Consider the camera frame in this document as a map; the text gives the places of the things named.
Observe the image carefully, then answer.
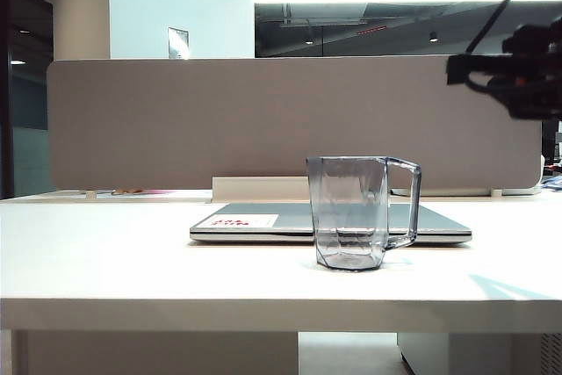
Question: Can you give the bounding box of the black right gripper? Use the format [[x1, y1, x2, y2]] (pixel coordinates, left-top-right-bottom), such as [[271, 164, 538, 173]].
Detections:
[[446, 18, 562, 121]]

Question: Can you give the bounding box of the clear plastic water cup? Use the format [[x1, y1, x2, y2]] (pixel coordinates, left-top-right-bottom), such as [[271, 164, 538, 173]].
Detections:
[[306, 155, 422, 274]]

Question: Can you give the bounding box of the silver Dell laptop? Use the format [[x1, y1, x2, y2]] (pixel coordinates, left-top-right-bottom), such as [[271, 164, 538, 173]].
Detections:
[[189, 201, 473, 244]]

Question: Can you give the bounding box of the white under-desk cabinet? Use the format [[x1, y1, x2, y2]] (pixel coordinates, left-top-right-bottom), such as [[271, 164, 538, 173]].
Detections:
[[397, 331, 562, 375]]

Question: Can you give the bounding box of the grey desk divider panel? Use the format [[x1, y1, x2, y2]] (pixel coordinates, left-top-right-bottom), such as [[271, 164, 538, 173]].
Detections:
[[47, 56, 544, 192]]

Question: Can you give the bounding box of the beige table support panel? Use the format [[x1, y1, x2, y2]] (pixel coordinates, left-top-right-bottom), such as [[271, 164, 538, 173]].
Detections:
[[12, 329, 300, 375]]

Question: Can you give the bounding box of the dark glass door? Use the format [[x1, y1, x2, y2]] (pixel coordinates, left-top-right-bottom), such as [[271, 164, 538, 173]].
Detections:
[[0, 0, 54, 199]]

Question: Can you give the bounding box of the long black arm cable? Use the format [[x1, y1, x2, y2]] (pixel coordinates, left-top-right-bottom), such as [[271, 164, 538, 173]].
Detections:
[[465, 0, 551, 55]]

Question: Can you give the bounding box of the beige desk cable flap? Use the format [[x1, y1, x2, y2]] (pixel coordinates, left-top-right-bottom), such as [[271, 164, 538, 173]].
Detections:
[[212, 176, 313, 203]]

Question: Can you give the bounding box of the white wall sign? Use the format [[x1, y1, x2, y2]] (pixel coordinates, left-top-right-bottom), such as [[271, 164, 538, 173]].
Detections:
[[168, 26, 191, 60]]

